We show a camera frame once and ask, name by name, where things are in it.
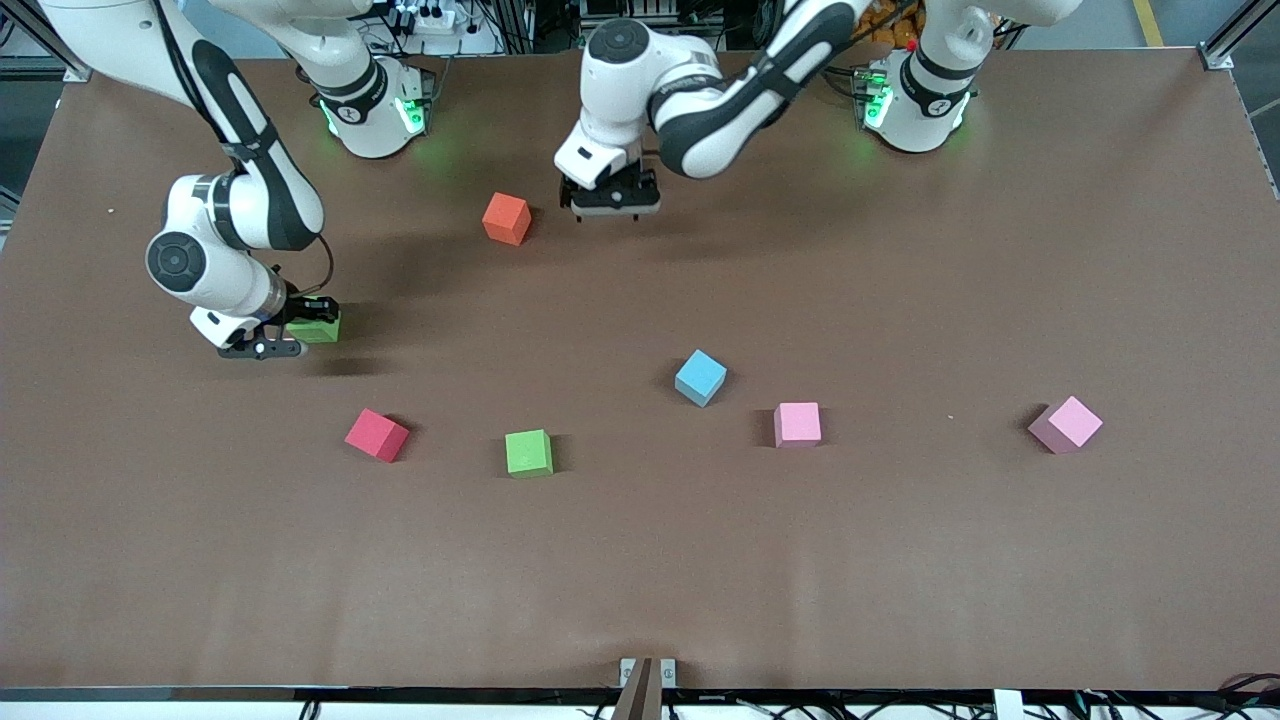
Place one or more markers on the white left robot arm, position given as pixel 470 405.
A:
pixel 700 100

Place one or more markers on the blue foam block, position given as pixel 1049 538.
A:
pixel 700 377

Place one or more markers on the silver aluminium frame post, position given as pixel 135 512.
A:
pixel 1218 55
pixel 78 72

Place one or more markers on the pink foam block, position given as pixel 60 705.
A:
pixel 1065 425
pixel 797 424

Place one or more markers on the small white box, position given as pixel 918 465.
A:
pixel 1008 705

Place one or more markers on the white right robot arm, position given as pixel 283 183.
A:
pixel 250 200

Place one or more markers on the orange foam block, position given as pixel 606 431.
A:
pixel 507 218

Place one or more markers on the orange mesh bag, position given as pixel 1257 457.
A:
pixel 890 25

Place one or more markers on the brown wooden strip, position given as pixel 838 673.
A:
pixel 640 700

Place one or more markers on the green foam block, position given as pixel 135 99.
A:
pixel 318 331
pixel 528 452

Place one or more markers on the red foam block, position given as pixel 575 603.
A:
pixel 377 435

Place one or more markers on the silver metal bracket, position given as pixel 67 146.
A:
pixel 627 670

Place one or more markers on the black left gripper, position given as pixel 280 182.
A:
pixel 628 186

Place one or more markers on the black electronics rack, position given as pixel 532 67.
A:
pixel 650 8

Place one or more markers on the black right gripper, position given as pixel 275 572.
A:
pixel 302 307

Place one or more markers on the white power strip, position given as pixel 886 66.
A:
pixel 432 17

